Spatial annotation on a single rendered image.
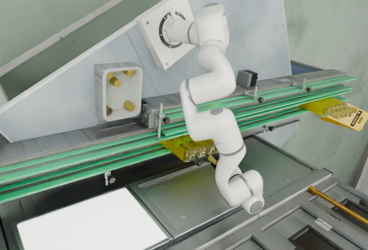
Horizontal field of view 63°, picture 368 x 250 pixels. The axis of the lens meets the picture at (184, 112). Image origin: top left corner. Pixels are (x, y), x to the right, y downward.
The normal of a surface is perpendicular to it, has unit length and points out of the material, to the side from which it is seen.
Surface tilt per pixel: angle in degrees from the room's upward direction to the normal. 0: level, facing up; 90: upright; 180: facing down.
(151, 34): 5
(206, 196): 90
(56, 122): 0
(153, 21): 5
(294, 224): 90
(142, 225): 90
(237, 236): 90
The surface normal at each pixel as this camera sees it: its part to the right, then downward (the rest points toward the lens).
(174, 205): 0.11, -0.92
